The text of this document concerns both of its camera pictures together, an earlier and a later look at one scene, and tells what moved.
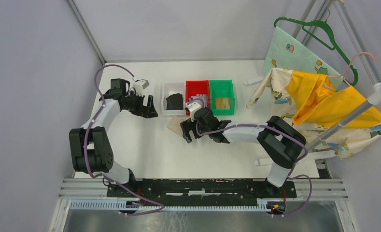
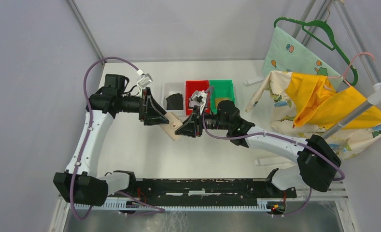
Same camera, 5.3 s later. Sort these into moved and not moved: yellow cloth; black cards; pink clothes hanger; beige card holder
Moved: beige card holder
Not moved: yellow cloth; pink clothes hanger; black cards
